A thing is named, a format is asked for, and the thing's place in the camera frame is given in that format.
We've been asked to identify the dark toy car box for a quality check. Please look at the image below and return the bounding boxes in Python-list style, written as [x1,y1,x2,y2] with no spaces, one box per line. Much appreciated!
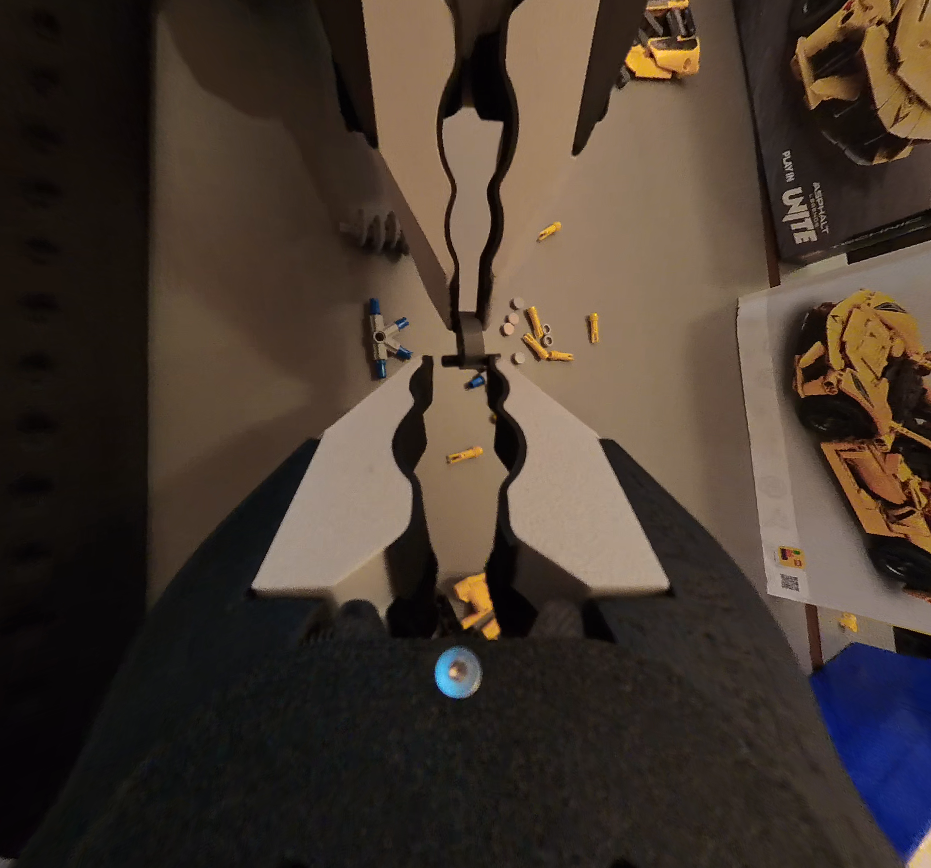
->
[727,0,931,263]

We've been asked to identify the blue storage bin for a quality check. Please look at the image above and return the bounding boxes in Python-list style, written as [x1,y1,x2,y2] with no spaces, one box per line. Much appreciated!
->
[809,643,931,862]

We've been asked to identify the grey toy shock absorber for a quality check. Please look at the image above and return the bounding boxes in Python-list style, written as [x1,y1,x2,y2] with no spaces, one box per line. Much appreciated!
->
[338,206,408,256]

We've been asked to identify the pile of toy bricks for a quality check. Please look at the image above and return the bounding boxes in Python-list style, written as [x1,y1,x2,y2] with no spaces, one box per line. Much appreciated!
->
[444,573,503,640]

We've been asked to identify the yellow toy car section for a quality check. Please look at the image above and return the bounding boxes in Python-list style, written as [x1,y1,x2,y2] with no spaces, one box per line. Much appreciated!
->
[618,0,701,87]

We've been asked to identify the grey desk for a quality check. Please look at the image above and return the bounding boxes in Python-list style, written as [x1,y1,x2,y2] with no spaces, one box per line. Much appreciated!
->
[149,0,823,665]

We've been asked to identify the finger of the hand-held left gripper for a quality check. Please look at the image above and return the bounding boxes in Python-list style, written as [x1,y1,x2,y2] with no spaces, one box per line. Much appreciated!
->
[475,0,605,321]
[356,0,468,325]

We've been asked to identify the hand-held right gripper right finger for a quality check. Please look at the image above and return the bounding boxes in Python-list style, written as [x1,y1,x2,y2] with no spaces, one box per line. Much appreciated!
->
[483,359,670,638]

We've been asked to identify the white instruction booklet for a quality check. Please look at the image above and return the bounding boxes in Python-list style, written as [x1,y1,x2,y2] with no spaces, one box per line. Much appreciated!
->
[736,241,931,654]

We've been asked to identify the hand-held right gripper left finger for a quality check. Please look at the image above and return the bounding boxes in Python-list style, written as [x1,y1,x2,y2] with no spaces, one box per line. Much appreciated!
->
[251,356,441,638]

